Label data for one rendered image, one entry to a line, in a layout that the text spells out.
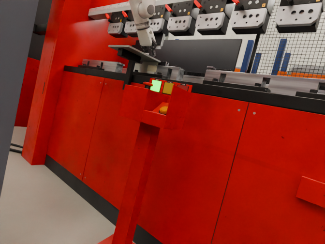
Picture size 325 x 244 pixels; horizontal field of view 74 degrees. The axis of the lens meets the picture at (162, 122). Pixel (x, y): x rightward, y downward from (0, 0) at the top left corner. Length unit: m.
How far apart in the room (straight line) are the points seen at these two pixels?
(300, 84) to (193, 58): 1.06
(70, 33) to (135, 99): 1.38
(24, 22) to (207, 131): 0.77
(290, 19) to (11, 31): 1.01
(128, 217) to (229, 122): 0.54
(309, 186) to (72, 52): 1.87
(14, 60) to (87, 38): 1.35
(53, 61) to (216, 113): 1.46
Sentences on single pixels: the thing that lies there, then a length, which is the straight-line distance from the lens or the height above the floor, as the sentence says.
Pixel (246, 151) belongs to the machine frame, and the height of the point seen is 0.64.
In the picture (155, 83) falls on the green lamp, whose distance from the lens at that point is 0.94.
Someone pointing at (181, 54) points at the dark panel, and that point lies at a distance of 1.98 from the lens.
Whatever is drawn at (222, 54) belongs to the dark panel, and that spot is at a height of 1.22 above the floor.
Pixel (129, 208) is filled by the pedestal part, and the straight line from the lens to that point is 0.90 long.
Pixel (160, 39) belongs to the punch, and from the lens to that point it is 1.45.
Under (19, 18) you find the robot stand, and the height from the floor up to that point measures 0.89.
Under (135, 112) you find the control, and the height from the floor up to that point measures 0.69.
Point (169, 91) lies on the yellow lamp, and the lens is 0.90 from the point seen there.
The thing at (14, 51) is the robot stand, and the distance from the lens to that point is 0.86.
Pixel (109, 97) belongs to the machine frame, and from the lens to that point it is 1.45.
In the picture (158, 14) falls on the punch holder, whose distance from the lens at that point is 1.50.
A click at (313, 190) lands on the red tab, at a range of 0.85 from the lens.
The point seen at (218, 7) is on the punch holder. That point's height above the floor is 1.28.
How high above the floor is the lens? 0.73
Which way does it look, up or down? 4 degrees down
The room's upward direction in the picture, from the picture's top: 14 degrees clockwise
